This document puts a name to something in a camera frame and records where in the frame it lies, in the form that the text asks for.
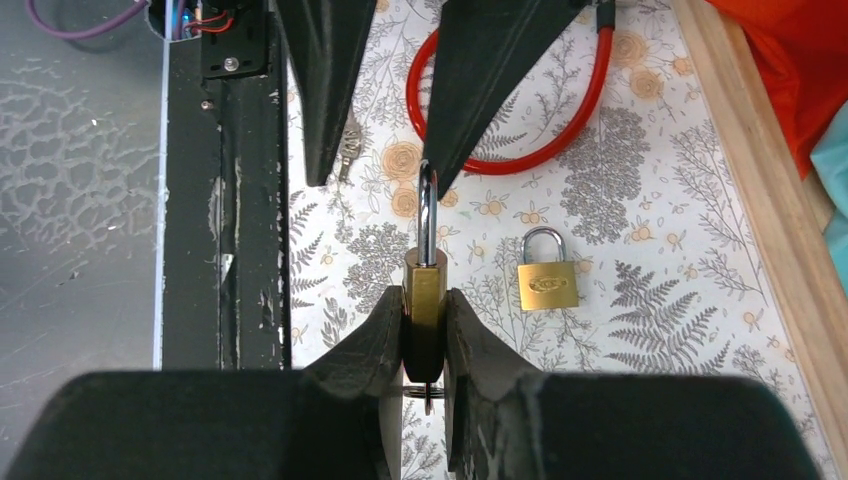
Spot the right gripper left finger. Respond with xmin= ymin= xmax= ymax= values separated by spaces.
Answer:
xmin=7 ymin=287 xmax=403 ymax=479

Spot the orange shirt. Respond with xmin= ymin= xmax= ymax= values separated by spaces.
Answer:
xmin=711 ymin=0 xmax=847 ymax=178

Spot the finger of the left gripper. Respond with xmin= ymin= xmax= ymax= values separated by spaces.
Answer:
xmin=274 ymin=0 xmax=377 ymax=187
xmin=423 ymin=0 xmax=587 ymax=197

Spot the large brass padlock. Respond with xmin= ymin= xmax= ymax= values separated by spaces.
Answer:
xmin=517 ymin=226 xmax=579 ymax=311

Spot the small brass padlock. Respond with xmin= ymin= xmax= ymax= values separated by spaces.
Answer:
xmin=401 ymin=159 xmax=447 ymax=383

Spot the floral table mat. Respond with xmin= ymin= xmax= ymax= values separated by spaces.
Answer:
xmin=282 ymin=1 xmax=846 ymax=479

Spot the small metal key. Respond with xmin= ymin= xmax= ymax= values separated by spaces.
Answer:
xmin=338 ymin=111 xmax=363 ymax=184

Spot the small dark padlock key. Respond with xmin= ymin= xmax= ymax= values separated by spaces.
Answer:
xmin=402 ymin=383 xmax=445 ymax=416

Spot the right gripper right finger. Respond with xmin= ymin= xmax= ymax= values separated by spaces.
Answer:
xmin=445 ymin=289 xmax=818 ymax=479

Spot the red cable lock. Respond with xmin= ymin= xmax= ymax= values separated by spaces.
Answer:
xmin=405 ymin=1 xmax=618 ymax=176

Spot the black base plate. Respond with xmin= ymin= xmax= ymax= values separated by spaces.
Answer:
xmin=154 ymin=1 xmax=290 ymax=370

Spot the teal shirt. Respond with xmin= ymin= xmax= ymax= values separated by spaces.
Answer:
xmin=811 ymin=103 xmax=847 ymax=291

